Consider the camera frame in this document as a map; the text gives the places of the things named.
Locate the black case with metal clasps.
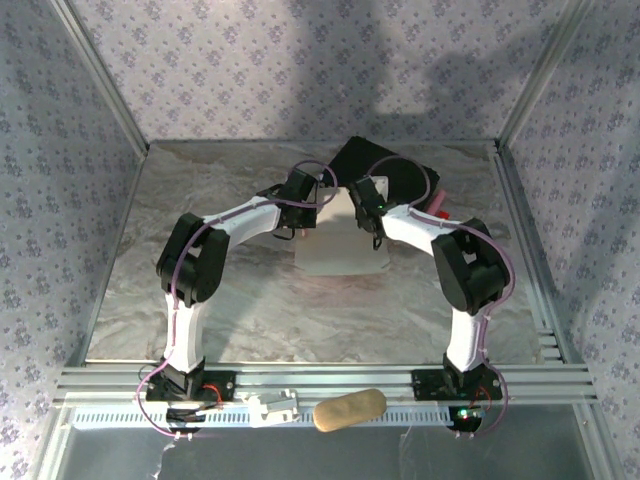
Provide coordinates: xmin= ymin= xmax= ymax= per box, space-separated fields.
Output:
xmin=327 ymin=135 xmax=442 ymax=212

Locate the tan oval pad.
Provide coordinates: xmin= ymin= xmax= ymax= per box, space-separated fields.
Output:
xmin=312 ymin=388 xmax=388 ymax=434

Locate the round circuit board with LED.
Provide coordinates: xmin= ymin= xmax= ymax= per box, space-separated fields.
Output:
xmin=448 ymin=404 xmax=487 ymax=432

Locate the aluminium side rail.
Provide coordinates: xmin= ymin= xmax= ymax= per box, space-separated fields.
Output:
xmin=492 ymin=141 xmax=569 ymax=367

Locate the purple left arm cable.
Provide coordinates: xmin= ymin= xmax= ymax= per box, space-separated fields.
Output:
xmin=135 ymin=158 xmax=339 ymax=442

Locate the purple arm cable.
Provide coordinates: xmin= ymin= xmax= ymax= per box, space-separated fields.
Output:
xmin=135 ymin=158 xmax=339 ymax=442
xmin=363 ymin=154 xmax=512 ymax=442

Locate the long aluminium base rail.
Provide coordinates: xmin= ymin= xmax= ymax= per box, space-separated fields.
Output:
xmin=51 ymin=363 xmax=600 ymax=407

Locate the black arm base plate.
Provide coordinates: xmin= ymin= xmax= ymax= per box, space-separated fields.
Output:
xmin=410 ymin=352 xmax=504 ymax=402
xmin=143 ymin=355 xmax=237 ymax=404

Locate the white plastic bracket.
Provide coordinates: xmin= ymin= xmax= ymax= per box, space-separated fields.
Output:
xmin=239 ymin=388 xmax=302 ymax=429

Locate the aluminium frame corner post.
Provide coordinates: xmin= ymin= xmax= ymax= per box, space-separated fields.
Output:
xmin=48 ymin=0 xmax=151 ymax=157
xmin=494 ymin=0 xmax=597 ymax=149

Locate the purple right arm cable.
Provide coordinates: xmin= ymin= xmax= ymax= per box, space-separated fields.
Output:
xmin=363 ymin=154 xmax=512 ymax=442

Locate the white slotted cable duct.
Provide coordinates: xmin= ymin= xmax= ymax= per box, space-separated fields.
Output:
xmin=73 ymin=403 xmax=482 ymax=430

